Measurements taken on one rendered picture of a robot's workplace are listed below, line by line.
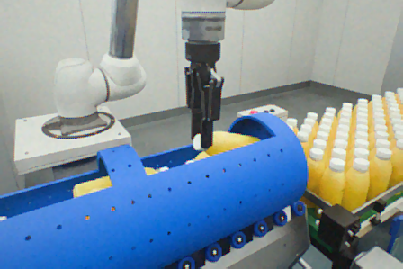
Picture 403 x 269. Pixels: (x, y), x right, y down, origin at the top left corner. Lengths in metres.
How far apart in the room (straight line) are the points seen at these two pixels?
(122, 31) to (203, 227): 0.81
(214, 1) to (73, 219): 0.45
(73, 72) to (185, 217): 0.76
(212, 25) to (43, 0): 2.88
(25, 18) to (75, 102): 2.25
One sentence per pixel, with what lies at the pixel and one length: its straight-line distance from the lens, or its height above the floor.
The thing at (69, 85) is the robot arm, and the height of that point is 1.24.
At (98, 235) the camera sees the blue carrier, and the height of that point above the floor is 1.16.
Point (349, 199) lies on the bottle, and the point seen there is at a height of 0.98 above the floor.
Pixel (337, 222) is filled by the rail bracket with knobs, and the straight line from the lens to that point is 0.82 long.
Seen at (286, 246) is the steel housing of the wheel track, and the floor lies 0.87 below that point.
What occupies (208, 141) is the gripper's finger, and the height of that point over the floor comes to 1.22.
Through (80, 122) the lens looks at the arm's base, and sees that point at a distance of 1.18.
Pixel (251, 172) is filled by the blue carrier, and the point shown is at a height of 1.17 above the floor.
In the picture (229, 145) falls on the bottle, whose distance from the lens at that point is 0.66.
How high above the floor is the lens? 1.51
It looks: 22 degrees down
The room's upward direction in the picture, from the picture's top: straight up
